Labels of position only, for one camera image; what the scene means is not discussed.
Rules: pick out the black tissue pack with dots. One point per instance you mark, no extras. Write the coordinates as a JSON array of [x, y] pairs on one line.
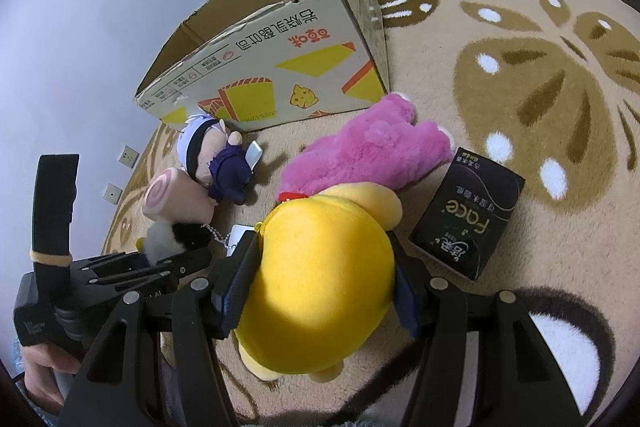
[[468, 214]]

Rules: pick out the pink furry bear plush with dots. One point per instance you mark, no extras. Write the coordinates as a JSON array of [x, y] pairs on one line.
[[383, 145]]

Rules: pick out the open cardboard box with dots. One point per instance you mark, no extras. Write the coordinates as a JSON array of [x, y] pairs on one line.
[[259, 63]]

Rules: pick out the beige brown patterned rug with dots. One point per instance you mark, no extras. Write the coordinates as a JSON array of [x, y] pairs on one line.
[[550, 88]]

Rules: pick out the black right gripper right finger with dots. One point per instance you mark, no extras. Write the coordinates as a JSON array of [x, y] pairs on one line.
[[518, 381]]

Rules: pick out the pink swirl roll plush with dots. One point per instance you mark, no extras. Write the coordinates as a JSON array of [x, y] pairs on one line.
[[174, 197]]

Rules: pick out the yellow plush toy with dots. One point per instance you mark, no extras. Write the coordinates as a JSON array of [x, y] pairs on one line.
[[324, 284]]

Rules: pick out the white-haired blindfolded plush doll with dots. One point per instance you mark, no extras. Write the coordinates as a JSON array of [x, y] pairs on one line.
[[216, 158]]

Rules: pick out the person's left hand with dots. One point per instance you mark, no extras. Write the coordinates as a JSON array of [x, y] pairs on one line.
[[40, 363]]

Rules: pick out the white wall socket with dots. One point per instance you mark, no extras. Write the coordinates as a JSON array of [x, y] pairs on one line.
[[112, 193], [129, 157]]

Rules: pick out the white wall socket upper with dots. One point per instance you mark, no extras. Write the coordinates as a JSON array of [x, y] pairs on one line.
[[129, 157]]

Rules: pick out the white wall socket lower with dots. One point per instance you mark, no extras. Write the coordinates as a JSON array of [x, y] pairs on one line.
[[112, 193]]

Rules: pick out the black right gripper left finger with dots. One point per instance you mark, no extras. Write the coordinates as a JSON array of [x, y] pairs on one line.
[[119, 382]]

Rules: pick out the white paper hang tag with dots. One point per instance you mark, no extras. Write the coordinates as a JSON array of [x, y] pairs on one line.
[[235, 235]]

